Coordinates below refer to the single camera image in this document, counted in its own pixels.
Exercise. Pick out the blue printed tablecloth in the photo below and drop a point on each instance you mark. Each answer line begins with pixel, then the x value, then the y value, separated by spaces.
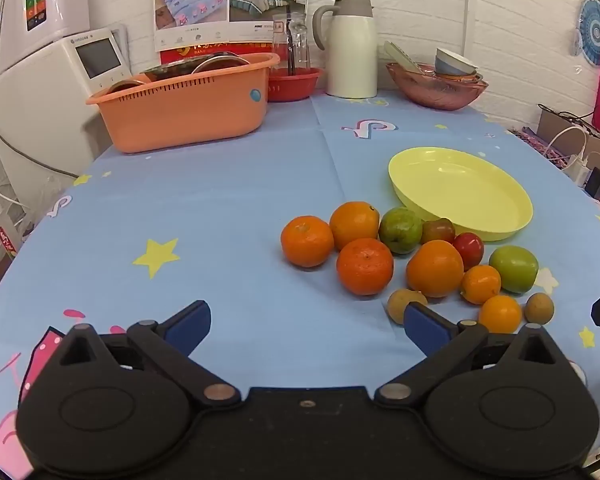
pixel 205 210

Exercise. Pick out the wall calendar poster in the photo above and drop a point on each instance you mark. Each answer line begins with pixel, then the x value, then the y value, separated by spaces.
pixel 195 5

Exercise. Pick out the brown kiwi fruit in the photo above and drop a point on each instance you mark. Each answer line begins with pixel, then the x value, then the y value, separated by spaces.
pixel 538 308
pixel 399 302

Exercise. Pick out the white thermos jug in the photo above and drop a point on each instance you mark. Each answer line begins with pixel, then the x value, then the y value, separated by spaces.
pixel 352 50

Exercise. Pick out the small orange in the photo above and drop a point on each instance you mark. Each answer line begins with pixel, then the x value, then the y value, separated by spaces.
pixel 481 284
pixel 500 314

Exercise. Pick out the red tomato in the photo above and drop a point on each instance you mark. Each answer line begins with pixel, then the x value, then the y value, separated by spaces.
pixel 470 250

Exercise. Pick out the red plastic bowl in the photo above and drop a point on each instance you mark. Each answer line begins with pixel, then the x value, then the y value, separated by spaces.
pixel 292 87

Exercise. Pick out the clear glass jar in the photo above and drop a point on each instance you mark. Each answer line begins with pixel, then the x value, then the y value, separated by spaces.
pixel 300 42

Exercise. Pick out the metal bowl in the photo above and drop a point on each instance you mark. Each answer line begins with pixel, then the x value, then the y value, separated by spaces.
pixel 127 85

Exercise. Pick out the round metal plate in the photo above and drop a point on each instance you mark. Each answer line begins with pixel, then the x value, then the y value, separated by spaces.
pixel 220 62

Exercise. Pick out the orange plastic basket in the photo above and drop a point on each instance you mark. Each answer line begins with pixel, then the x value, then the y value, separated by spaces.
pixel 180 110

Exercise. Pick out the blue and white bowl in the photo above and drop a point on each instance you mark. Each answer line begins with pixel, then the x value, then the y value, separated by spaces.
pixel 455 62

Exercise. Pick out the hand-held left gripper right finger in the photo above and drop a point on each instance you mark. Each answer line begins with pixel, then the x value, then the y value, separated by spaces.
pixel 425 327

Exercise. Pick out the dark red-green tomato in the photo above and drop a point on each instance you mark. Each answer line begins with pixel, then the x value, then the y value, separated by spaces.
pixel 437 230

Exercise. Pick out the clear drinking glass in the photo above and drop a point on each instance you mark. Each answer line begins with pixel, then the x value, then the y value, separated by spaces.
pixel 279 35

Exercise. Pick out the blue round fan decoration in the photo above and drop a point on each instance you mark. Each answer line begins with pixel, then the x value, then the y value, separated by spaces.
pixel 594 30

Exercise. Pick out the dark orange mandarin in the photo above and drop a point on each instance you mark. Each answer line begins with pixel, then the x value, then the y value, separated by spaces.
pixel 365 266
pixel 307 240

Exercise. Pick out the large smooth orange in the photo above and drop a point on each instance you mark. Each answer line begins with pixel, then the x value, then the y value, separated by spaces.
pixel 435 267
pixel 355 222

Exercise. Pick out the white charger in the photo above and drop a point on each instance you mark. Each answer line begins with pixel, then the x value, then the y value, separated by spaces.
pixel 575 169

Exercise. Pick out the white water purifier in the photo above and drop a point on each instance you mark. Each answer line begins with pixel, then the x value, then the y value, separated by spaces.
pixel 45 0

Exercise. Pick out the white appliance with screen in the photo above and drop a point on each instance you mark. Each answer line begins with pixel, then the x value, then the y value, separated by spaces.
pixel 40 110

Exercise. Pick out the green round fruit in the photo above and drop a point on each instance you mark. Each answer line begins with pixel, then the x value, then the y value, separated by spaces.
pixel 400 230
pixel 514 269

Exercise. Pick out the white plastic bottle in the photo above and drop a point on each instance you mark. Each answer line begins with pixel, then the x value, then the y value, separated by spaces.
pixel 2 232

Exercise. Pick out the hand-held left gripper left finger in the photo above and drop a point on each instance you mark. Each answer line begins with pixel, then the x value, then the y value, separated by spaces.
pixel 190 325

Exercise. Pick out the yellow plastic plate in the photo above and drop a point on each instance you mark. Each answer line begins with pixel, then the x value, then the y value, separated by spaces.
pixel 460 195

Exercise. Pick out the dark patterned plate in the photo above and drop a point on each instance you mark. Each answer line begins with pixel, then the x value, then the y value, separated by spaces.
pixel 172 67

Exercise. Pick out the cardboard box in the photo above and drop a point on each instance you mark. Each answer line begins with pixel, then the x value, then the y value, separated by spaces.
pixel 555 127

